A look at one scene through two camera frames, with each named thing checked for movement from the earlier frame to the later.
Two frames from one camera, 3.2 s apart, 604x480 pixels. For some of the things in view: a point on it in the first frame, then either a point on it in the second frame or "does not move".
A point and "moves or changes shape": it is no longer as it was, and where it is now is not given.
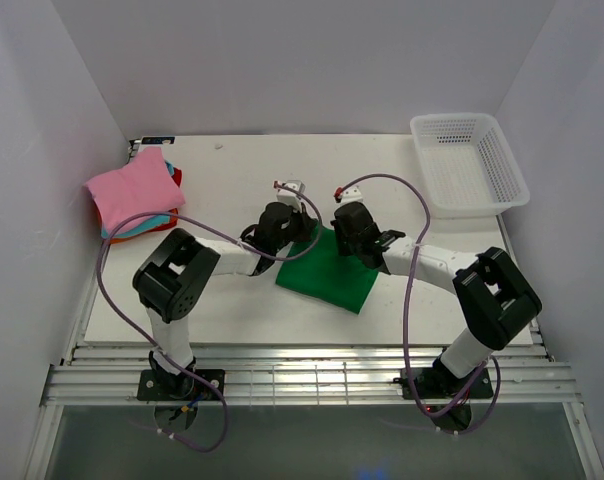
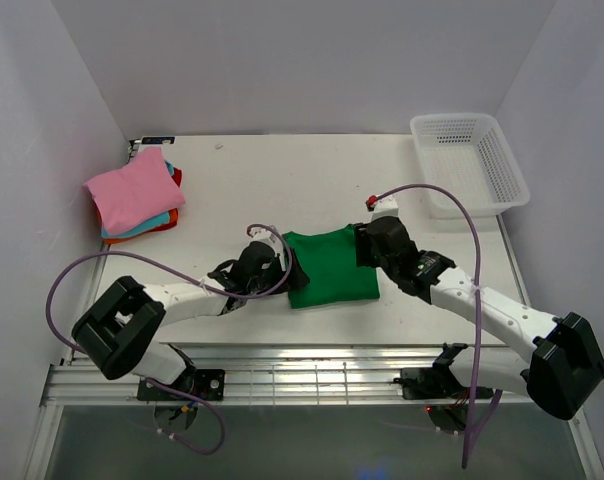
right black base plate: [434, 383] does not move
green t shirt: [316, 267] moves or changes shape
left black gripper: [307, 224] to [298, 279]
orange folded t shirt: [173, 217] does not move
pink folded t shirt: [144, 186] does not move
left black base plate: [155, 386] does not move
